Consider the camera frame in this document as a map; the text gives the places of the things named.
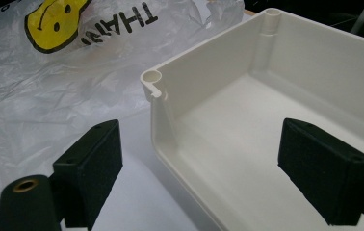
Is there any white plastic box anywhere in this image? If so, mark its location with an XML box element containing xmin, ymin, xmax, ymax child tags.
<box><xmin>140</xmin><ymin>8</ymin><xmax>364</xmax><ymax>231</ymax></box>

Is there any clear plastic bag yellow print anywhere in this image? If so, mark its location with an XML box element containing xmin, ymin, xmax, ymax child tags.
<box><xmin>0</xmin><ymin>0</ymin><xmax>246</xmax><ymax>210</ymax></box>

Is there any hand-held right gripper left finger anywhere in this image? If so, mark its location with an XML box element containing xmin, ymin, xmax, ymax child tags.
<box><xmin>52</xmin><ymin>118</ymin><xmax>124</xmax><ymax>231</ymax></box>

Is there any white paper sheet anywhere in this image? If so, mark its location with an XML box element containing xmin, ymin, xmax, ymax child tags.
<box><xmin>59</xmin><ymin>107</ymin><xmax>222</xmax><ymax>231</ymax></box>

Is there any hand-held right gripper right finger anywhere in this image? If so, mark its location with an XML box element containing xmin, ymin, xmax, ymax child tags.
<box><xmin>277</xmin><ymin>117</ymin><xmax>364</xmax><ymax>226</ymax></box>

